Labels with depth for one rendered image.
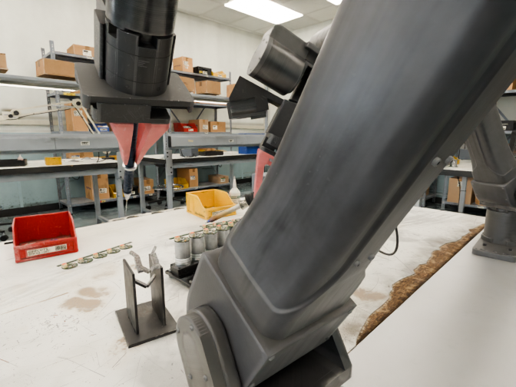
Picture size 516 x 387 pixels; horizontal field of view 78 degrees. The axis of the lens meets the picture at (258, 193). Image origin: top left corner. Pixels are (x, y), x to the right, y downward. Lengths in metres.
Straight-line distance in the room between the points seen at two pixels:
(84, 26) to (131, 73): 4.90
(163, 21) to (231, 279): 0.22
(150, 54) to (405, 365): 0.38
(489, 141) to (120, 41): 0.61
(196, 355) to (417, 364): 0.26
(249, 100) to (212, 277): 0.33
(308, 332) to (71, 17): 5.13
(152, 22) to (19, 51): 4.67
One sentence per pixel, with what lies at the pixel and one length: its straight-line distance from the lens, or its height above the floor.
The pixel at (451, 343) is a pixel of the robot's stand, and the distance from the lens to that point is 0.44.
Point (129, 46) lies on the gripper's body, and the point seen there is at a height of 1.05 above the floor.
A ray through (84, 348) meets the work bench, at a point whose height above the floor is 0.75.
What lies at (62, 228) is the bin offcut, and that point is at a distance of 0.83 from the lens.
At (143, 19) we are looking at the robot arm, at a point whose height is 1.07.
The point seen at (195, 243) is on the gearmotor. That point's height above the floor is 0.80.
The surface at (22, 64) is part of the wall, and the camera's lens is 4.93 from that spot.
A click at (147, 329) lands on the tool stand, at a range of 0.42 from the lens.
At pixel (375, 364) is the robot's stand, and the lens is 0.38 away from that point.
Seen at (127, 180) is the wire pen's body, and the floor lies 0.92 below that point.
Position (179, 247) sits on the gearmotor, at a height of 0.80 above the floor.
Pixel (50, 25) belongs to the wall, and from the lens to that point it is 5.10.
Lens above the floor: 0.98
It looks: 11 degrees down
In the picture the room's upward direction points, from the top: straight up
